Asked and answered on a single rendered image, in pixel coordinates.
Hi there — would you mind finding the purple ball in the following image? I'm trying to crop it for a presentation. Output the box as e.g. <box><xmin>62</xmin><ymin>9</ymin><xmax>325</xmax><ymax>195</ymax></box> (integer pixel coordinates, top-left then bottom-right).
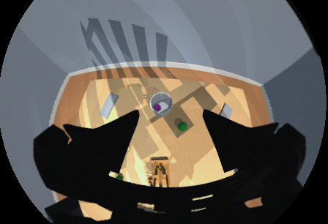
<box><xmin>153</xmin><ymin>104</ymin><xmax>160</xmax><ymax>111</ymax></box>

